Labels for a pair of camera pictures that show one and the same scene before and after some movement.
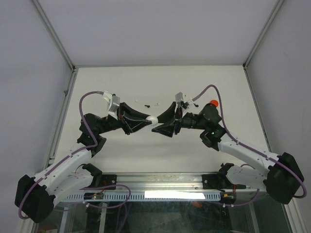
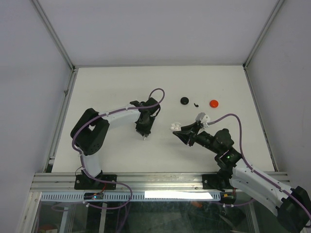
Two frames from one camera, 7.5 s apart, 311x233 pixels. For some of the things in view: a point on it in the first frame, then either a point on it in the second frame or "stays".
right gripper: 168,128 → 187,133
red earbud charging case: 214,102 stays
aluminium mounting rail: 137,182 stays
